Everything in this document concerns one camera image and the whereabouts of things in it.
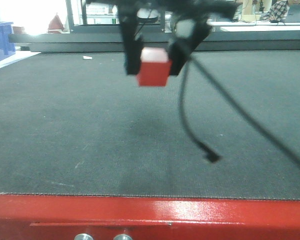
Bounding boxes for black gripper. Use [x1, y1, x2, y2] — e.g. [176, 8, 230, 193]
[97, 0, 240, 76]

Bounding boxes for red magnetic cube block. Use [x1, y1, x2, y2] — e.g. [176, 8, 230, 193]
[136, 47, 172, 87]

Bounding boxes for small white paper scrap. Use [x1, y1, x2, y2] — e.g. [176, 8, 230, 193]
[82, 56, 93, 60]

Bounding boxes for red cloth object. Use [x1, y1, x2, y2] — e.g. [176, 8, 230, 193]
[47, 13, 65, 34]

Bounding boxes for dark grey table mat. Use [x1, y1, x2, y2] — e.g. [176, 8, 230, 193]
[0, 53, 300, 200]

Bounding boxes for person in plaid shirt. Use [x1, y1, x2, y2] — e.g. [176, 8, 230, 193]
[259, 0, 300, 22]

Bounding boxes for blue plastic bin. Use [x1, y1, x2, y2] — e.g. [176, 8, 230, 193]
[0, 21, 16, 61]

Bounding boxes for silver knob right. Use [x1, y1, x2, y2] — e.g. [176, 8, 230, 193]
[113, 234, 133, 240]

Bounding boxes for silver knob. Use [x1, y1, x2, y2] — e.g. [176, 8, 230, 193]
[113, 234, 133, 240]
[74, 233, 94, 240]

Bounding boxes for silver knob left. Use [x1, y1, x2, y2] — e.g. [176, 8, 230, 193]
[74, 233, 94, 240]

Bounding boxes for red metal cabinet edge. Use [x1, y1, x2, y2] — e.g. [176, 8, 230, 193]
[0, 194, 300, 240]

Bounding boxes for black metal frame bars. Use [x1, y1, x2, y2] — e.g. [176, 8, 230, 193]
[8, 0, 300, 53]

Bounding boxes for black dangling cable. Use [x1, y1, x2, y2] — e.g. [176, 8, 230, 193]
[177, 58, 222, 164]

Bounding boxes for black long cable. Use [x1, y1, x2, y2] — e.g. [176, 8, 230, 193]
[189, 55, 300, 179]

